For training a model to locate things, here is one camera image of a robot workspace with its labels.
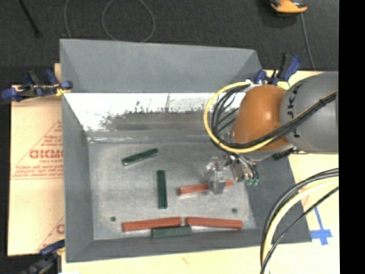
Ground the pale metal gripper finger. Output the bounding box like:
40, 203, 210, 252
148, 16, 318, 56
202, 156, 220, 186
208, 170, 227, 195

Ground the red-brown block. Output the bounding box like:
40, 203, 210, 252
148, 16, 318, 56
178, 179, 234, 196
185, 216, 244, 230
121, 216, 183, 233

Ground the dark green flat block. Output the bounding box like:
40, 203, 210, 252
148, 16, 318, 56
156, 170, 169, 209
121, 148, 159, 167
150, 225, 193, 239

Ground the grey metal bin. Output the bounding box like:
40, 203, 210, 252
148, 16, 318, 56
59, 38, 312, 263

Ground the brown cardboard board, red print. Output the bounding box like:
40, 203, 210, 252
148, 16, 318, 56
6, 62, 67, 257

